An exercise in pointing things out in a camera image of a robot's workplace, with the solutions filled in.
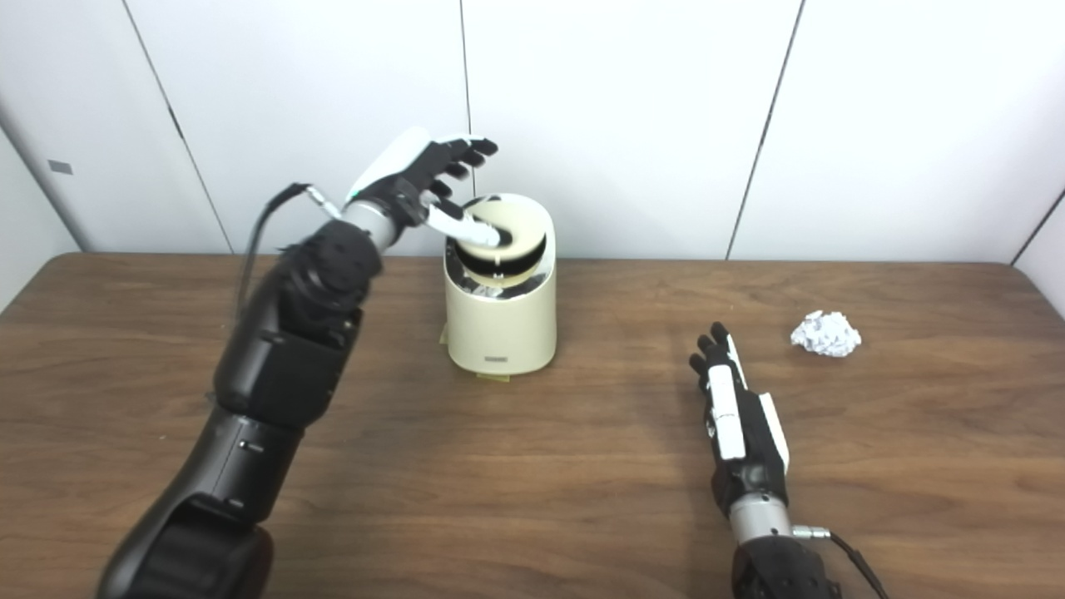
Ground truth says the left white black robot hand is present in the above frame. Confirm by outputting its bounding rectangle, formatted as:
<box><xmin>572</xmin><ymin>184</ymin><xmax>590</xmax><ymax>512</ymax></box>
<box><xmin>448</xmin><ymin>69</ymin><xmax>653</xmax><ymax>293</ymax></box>
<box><xmin>343</xmin><ymin>127</ymin><xmax>503</xmax><ymax>250</ymax></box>

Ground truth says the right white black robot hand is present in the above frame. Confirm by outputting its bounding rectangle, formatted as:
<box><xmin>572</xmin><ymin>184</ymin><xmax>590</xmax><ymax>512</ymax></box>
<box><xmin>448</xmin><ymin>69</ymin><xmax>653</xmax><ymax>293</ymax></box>
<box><xmin>689</xmin><ymin>323</ymin><xmax>790</xmax><ymax>517</ymax></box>

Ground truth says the white paper ball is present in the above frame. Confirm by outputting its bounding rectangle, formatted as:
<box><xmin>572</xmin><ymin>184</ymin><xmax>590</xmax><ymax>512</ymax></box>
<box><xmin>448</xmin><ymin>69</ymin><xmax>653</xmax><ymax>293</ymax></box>
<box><xmin>790</xmin><ymin>310</ymin><xmax>862</xmax><ymax>358</ymax></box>

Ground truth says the cream round bin lid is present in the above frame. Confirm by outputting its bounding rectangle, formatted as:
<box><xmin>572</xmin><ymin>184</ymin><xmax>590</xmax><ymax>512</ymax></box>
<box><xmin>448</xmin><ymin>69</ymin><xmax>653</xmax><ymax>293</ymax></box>
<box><xmin>458</xmin><ymin>198</ymin><xmax>547</xmax><ymax>288</ymax></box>

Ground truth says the cream-colored bin body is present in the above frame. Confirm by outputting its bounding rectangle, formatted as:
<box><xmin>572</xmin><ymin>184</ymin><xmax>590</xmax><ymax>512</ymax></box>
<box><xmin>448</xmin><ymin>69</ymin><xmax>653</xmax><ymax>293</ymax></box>
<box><xmin>442</xmin><ymin>194</ymin><xmax>557</xmax><ymax>377</ymax></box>

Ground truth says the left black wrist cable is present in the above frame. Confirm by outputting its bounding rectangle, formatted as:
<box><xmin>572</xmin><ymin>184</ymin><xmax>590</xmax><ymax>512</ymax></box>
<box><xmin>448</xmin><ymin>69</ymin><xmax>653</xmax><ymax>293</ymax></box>
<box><xmin>235</xmin><ymin>183</ymin><xmax>344</xmax><ymax>325</ymax></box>

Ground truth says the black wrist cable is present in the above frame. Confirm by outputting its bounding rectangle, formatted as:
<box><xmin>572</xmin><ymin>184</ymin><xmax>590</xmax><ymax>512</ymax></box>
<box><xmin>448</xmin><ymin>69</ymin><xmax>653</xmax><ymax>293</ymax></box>
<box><xmin>792</xmin><ymin>524</ymin><xmax>889</xmax><ymax>599</ymax></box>
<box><xmin>235</xmin><ymin>183</ymin><xmax>344</xmax><ymax>325</ymax></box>

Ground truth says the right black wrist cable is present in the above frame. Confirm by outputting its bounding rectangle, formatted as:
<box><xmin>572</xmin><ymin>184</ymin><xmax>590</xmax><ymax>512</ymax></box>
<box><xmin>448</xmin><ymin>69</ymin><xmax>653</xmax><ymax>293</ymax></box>
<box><xmin>792</xmin><ymin>524</ymin><xmax>889</xmax><ymax>599</ymax></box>

